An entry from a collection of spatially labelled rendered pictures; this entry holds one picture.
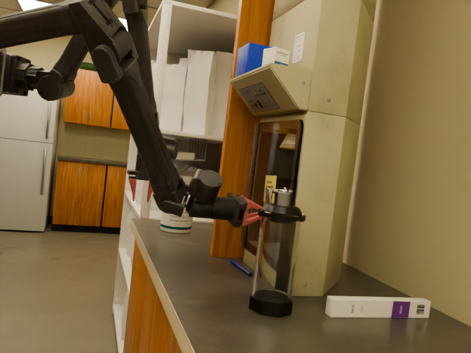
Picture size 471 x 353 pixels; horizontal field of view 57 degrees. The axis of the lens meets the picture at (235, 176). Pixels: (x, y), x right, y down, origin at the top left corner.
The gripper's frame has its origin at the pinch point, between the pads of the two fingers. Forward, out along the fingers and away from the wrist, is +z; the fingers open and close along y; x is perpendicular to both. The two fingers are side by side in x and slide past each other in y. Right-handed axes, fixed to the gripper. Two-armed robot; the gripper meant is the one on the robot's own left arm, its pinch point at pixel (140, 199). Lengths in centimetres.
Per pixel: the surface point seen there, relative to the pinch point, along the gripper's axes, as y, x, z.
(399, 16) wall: 75, -20, -71
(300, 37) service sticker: 32, -37, -51
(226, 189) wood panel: 25.8, -8.9, -6.7
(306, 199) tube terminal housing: 35, -46, -9
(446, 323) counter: 67, -64, 16
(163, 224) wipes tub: 13.7, 29.3, 13.1
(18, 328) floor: -49, 157, 110
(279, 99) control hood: 27, -39, -34
